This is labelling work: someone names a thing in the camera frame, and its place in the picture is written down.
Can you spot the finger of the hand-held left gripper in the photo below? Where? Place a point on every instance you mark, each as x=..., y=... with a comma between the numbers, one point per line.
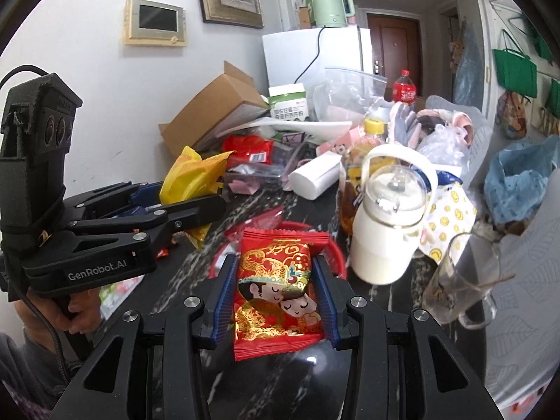
x=188, y=214
x=146, y=194

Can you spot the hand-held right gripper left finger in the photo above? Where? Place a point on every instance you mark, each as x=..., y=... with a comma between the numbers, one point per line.
x=223, y=297

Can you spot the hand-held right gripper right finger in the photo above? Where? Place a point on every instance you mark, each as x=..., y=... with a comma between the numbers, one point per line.
x=328, y=302

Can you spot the yellow snack packet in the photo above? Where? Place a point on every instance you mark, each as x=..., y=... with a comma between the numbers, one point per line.
x=192, y=175

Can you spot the red plastic basket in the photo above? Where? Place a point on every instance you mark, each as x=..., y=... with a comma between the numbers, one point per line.
x=336, y=256

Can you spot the red cartoon candy packet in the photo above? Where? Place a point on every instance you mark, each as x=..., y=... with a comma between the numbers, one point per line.
x=271, y=288

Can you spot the person's left forearm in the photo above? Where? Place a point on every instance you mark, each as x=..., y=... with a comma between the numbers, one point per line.
x=26, y=376

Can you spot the person's left hand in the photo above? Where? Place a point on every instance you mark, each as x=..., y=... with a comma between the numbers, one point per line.
x=43, y=315

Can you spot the red plastic bag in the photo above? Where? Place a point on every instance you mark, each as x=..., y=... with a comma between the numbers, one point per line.
x=247, y=148

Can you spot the pink green printed packet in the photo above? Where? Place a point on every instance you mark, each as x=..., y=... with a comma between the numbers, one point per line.
x=116, y=293

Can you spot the brown cardboard box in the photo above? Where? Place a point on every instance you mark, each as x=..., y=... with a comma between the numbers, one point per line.
x=205, y=109

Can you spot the clear plastic container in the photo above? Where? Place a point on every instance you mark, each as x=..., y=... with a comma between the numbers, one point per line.
x=284, y=157

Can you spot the cartoon print glass cup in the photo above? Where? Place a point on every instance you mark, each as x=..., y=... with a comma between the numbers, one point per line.
x=463, y=280

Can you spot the green white carton box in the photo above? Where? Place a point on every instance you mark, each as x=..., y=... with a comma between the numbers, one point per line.
x=286, y=105

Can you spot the smiley print cloth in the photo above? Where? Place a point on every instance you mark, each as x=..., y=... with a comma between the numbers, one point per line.
x=455, y=214

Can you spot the orange juice bottle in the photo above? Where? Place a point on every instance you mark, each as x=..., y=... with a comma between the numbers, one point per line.
x=363, y=148

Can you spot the white basin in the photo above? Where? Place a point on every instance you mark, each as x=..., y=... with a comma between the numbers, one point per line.
x=323, y=129

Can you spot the white fridge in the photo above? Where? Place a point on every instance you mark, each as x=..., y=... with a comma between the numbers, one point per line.
x=288, y=52

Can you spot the grey white gloves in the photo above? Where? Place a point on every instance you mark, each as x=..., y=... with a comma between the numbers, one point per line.
x=404, y=127

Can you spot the white plastic bag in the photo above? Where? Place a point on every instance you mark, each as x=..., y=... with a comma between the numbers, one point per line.
x=442, y=144

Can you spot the empty clear zip bag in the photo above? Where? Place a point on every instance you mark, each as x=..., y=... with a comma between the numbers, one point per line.
x=345, y=92

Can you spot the grey leaf pattern chair cushion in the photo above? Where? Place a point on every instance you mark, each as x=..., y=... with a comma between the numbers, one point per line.
x=529, y=315

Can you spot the blue plastic bag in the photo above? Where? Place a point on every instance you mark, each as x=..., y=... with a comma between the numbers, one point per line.
x=516, y=183

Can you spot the red label cola bottle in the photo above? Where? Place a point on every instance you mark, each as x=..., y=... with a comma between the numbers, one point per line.
x=404, y=89

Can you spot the green electric kettle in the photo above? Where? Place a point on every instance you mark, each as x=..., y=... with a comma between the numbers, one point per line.
x=328, y=6

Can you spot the cartoon print hanging bag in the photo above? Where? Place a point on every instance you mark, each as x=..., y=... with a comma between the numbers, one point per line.
x=514, y=116

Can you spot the brown door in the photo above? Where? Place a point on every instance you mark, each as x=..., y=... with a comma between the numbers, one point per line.
x=393, y=39

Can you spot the green tote bag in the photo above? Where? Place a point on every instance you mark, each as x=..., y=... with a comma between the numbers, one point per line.
x=542, y=43
x=516, y=72
x=553, y=100

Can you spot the wall intercom panel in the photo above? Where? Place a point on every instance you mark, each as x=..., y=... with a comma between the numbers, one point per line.
x=155, y=19

